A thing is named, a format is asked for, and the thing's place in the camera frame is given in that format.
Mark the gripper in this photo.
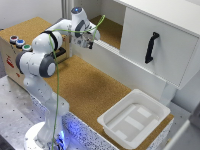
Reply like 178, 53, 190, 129
72, 30, 93, 48

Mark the red button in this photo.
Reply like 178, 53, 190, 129
9, 34, 20, 45

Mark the white sliding door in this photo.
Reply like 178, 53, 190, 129
118, 6, 200, 91

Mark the white plastic box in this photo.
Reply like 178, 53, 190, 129
96, 88, 172, 150

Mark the black door handle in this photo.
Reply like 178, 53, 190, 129
144, 31, 161, 65

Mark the green cable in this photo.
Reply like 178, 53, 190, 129
48, 14, 107, 150

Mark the white cabinet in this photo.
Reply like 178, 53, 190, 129
61, 0, 200, 108

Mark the wooden drawer box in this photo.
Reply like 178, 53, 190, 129
0, 16, 73, 90

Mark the blue button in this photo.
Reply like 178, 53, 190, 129
15, 38, 26, 49

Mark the black drawer handle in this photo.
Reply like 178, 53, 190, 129
53, 47, 68, 64

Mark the green button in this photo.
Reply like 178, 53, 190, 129
21, 43, 33, 53

